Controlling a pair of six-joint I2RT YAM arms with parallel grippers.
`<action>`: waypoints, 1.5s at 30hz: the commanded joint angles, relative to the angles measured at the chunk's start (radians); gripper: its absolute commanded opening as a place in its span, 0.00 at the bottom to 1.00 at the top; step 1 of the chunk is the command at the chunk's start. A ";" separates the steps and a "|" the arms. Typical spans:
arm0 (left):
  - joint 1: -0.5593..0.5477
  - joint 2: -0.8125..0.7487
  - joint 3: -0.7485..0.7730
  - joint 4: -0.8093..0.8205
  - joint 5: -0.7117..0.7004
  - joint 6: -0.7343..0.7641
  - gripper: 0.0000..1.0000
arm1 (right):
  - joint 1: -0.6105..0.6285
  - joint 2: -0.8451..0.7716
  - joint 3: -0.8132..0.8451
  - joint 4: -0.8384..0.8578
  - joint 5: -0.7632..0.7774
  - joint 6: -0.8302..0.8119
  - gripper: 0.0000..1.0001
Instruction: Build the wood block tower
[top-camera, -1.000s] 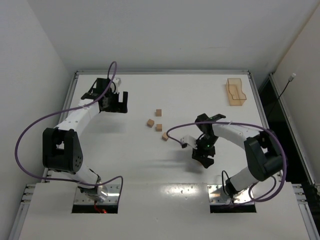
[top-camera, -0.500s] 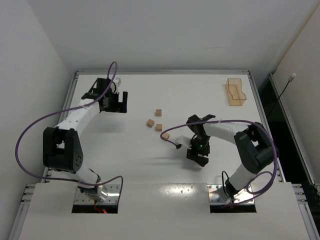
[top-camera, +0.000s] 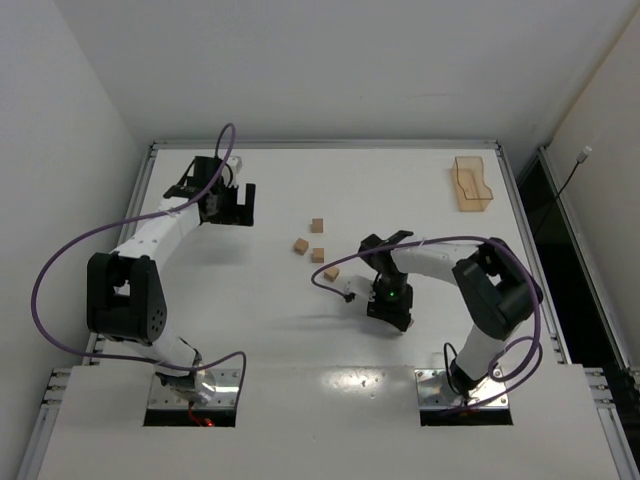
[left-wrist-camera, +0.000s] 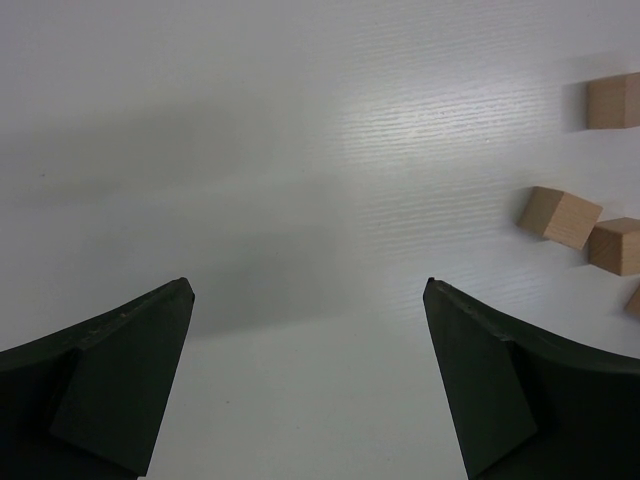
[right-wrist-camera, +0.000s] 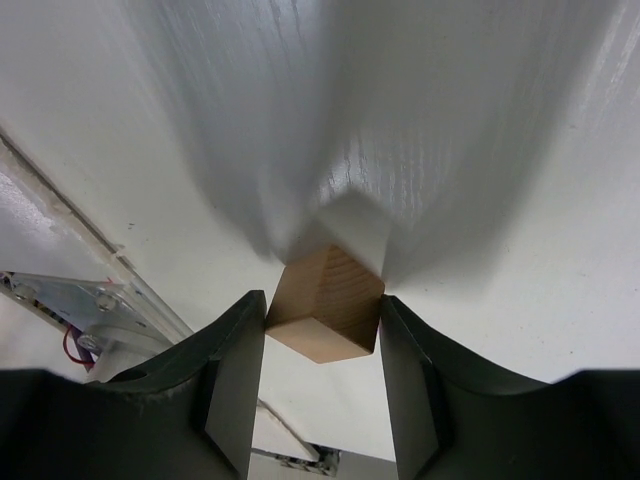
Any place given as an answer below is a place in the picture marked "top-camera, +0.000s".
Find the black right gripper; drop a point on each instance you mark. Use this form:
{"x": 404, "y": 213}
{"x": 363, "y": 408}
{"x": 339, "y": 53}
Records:
{"x": 391, "y": 310}

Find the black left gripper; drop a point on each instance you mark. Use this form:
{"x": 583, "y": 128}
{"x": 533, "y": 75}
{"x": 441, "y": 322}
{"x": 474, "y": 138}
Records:
{"x": 238, "y": 213}

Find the wood cube block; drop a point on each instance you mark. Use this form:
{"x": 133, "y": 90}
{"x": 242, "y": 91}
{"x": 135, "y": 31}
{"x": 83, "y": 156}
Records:
{"x": 301, "y": 246}
{"x": 317, "y": 225}
{"x": 318, "y": 255}
{"x": 331, "y": 274}

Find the clear amber plastic bin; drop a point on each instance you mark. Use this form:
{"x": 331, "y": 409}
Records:
{"x": 472, "y": 193}

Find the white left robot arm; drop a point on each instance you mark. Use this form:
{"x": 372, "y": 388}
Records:
{"x": 125, "y": 299}

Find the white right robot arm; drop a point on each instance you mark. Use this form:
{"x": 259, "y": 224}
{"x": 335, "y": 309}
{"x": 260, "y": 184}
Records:
{"x": 497, "y": 294}

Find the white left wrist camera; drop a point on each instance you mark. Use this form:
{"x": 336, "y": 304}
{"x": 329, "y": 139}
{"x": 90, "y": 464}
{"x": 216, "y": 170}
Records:
{"x": 235, "y": 164}

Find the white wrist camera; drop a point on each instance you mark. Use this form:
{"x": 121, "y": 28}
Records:
{"x": 358, "y": 286}
{"x": 235, "y": 164}

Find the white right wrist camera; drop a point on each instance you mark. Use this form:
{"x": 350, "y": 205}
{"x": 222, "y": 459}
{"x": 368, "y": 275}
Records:
{"x": 358, "y": 286}

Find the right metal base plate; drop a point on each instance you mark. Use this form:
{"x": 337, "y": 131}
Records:
{"x": 435, "y": 394}

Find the metal base plate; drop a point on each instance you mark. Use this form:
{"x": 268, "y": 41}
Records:
{"x": 435, "y": 394}
{"x": 212, "y": 389}

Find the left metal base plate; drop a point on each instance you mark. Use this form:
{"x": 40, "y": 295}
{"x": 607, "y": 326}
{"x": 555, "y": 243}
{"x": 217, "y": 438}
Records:
{"x": 212, "y": 389}

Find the aluminium table frame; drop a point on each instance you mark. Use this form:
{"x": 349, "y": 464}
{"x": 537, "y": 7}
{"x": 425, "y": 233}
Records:
{"x": 328, "y": 393}

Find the black cable white plug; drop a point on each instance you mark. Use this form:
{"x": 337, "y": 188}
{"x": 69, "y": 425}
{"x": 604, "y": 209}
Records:
{"x": 580, "y": 159}

